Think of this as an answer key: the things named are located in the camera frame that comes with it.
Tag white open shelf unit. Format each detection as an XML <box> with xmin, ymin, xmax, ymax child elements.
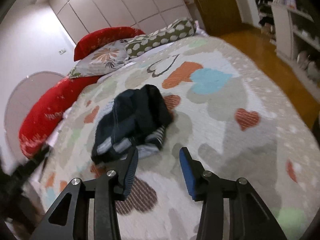
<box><xmin>255</xmin><ymin>0</ymin><xmax>319</xmax><ymax>95</ymax></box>

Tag grey floral pillow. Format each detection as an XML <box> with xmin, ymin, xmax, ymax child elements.
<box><xmin>68</xmin><ymin>38</ymin><xmax>133</xmax><ymax>79</ymax></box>

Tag rounded pale pink headboard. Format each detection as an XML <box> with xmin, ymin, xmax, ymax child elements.
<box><xmin>4</xmin><ymin>71</ymin><xmax>65</xmax><ymax>163</ymax></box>

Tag navy frog print pants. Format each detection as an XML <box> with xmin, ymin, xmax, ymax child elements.
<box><xmin>91</xmin><ymin>84</ymin><xmax>172</xmax><ymax>165</ymax></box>

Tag white wall switch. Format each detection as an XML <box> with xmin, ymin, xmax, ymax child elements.
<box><xmin>59</xmin><ymin>49</ymin><xmax>66</xmax><ymax>55</ymax></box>

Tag long red pillow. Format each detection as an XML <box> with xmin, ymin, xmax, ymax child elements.
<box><xmin>18</xmin><ymin>76</ymin><xmax>100</xmax><ymax>159</ymax></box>

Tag red pillow at back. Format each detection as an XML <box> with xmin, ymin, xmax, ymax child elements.
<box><xmin>73</xmin><ymin>27</ymin><xmax>145</xmax><ymax>61</ymax></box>

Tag brown wooden door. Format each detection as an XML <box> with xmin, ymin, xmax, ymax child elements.
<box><xmin>194</xmin><ymin>0</ymin><xmax>245</xmax><ymax>36</ymax></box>

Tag olive white spotted bolster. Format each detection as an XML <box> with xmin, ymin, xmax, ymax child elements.
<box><xmin>125</xmin><ymin>17</ymin><xmax>196</xmax><ymax>59</ymax></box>

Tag heart pattern quilted bedspread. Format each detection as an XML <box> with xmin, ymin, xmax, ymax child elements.
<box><xmin>40</xmin><ymin>36</ymin><xmax>319</xmax><ymax>239</ymax></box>

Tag glossy white wardrobe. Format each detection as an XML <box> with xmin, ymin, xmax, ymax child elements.
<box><xmin>49</xmin><ymin>0</ymin><xmax>203</xmax><ymax>43</ymax></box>

